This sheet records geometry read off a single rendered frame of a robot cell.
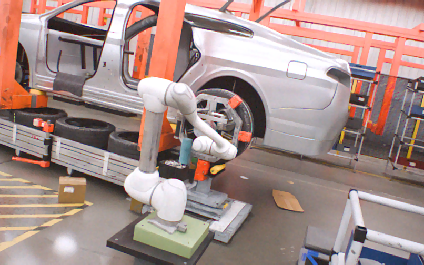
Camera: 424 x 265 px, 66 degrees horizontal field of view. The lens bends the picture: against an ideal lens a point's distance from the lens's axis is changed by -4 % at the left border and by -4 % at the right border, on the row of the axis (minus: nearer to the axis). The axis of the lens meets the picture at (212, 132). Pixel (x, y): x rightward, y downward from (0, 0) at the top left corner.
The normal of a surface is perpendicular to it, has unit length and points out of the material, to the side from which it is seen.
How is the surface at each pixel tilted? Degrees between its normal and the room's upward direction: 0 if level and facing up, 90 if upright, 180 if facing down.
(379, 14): 90
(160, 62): 90
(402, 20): 90
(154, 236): 90
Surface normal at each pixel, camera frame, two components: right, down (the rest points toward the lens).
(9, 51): 0.92, 0.23
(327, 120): 0.06, 0.22
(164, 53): -0.33, 0.10
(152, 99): -0.31, 0.37
